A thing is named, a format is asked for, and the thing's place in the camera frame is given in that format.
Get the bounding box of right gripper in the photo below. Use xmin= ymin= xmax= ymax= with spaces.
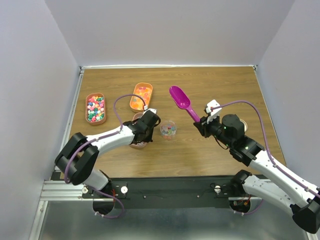
xmin=193 ymin=112 xmax=233 ymax=148

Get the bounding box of pink tray of lollipops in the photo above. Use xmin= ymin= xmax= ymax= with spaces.
xmin=130 ymin=112 xmax=147 ymax=149

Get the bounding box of clear plastic cup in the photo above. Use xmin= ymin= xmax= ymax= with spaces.
xmin=160 ymin=120 xmax=177 ymax=140

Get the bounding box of orange tray of star candies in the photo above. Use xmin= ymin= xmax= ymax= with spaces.
xmin=129 ymin=82 xmax=153 ymax=113

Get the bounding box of magenta plastic scoop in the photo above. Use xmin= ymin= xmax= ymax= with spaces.
xmin=169 ymin=85 xmax=200 ymax=123

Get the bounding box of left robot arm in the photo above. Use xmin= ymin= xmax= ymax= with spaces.
xmin=54 ymin=108 xmax=161 ymax=198

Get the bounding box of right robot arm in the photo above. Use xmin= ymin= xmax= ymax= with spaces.
xmin=193 ymin=114 xmax=320 ymax=234

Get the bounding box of pink tray of wrapped candies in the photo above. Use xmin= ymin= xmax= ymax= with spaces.
xmin=85 ymin=93 xmax=107 ymax=126

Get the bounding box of white round lid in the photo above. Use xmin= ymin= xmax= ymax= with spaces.
xmin=240 ymin=119 xmax=248 ymax=132

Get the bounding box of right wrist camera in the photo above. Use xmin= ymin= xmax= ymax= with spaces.
xmin=204 ymin=99 xmax=222 ymax=124

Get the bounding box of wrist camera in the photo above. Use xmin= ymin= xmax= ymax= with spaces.
xmin=143 ymin=107 xmax=157 ymax=114
xmin=204 ymin=99 xmax=222 ymax=124

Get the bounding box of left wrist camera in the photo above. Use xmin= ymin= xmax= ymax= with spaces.
xmin=143 ymin=107 xmax=157 ymax=114

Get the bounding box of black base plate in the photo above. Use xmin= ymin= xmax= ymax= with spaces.
xmin=82 ymin=175 xmax=262 ymax=213

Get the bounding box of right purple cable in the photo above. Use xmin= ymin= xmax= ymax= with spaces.
xmin=211 ymin=100 xmax=320 ymax=216

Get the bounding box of aluminium frame rail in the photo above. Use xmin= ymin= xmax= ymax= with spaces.
xmin=30 ymin=175 xmax=317 ymax=240

